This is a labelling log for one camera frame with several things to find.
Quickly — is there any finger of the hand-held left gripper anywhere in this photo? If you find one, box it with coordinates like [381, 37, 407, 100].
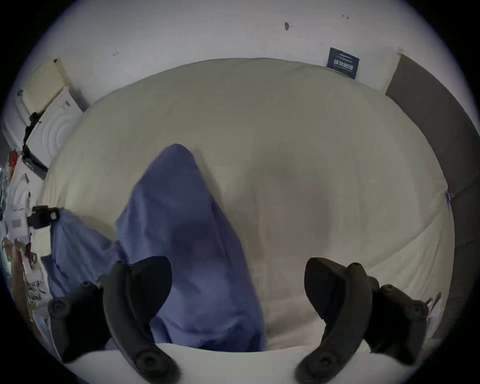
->
[27, 205, 61, 229]

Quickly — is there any pale yellow carton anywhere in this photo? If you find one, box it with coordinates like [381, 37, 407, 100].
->
[22, 59, 69, 113]

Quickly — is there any dark grey padded headboard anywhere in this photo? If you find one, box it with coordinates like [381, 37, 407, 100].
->
[385, 53, 480, 340]

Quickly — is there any blue shirt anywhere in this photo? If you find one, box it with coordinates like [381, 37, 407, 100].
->
[40, 143, 268, 353]

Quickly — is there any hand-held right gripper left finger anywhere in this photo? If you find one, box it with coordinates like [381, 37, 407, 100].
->
[48, 256, 181, 382]

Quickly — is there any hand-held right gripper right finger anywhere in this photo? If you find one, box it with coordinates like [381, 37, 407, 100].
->
[295, 257, 430, 382]

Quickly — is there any dark blue wall sign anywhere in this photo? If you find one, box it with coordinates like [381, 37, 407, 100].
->
[326, 47, 360, 80]

